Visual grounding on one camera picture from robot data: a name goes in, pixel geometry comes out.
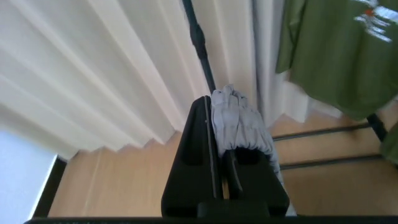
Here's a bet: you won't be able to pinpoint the green long-sleeved shirt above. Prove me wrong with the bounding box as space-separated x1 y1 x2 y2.
275 0 398 166

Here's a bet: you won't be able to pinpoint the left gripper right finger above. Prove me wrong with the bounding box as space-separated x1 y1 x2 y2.
221 147 290 217

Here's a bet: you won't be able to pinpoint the beige curtain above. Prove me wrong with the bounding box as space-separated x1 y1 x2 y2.
0 0 345 160

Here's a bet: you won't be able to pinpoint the black clothes rack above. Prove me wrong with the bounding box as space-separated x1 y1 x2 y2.
181 0 390 171

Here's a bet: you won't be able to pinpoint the pale grey shorts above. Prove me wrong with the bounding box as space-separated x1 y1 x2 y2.
210 83 297 217

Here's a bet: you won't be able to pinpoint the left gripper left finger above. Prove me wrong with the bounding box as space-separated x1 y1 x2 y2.
161 95 223 218

